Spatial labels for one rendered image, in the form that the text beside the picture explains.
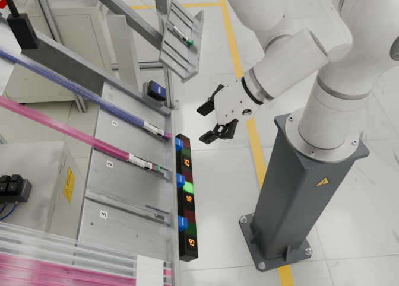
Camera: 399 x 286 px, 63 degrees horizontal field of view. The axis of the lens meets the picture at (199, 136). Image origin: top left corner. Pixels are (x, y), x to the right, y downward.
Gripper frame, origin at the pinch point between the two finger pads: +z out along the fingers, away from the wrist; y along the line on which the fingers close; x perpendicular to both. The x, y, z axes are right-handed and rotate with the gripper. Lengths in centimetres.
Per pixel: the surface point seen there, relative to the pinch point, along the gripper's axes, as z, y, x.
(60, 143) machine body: 39.4, 8.9, 18.7
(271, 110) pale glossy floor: 22, 75, -87
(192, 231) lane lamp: 11.2, -22.3, -4.7
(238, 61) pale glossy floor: 30, 121, -78
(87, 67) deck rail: 9.4, 8.1, 27.5
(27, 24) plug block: -10.4, -15.0, 43.5
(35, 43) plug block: -8.4, -15.0, 41.6
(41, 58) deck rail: 13.5, 8.1, 36.1
